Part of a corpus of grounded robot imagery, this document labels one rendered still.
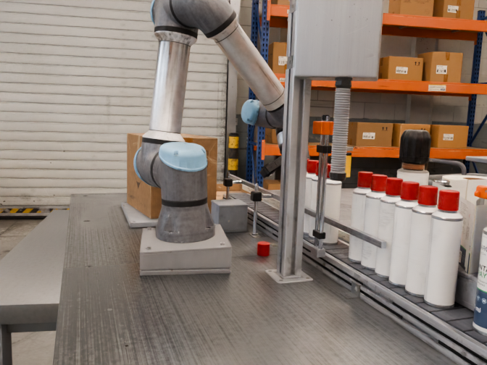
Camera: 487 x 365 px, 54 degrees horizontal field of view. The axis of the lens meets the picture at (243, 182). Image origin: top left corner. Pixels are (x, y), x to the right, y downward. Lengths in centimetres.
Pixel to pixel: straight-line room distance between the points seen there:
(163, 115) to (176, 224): 30
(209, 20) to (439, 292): 79
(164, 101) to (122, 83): 410
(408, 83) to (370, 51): 432
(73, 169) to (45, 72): 105
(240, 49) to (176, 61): 17
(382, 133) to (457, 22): 137
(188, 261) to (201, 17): 59
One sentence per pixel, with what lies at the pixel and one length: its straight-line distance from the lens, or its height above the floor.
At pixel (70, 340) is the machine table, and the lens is 86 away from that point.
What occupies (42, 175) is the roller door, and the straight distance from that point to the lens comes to 555.
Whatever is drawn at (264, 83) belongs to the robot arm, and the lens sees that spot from 129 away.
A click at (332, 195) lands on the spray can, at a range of 122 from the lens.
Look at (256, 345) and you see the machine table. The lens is 82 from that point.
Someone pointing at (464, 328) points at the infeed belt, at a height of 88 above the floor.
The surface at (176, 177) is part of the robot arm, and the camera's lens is 115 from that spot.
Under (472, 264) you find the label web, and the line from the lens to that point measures 93.
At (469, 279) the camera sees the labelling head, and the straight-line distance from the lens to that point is 93.
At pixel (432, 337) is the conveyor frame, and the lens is 91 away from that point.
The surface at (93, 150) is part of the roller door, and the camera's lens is 543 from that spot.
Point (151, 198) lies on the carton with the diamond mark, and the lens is 160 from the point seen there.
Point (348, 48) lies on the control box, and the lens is 102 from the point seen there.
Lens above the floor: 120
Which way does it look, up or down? 8 degrees down
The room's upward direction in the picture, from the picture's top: 2 degrees clockwise
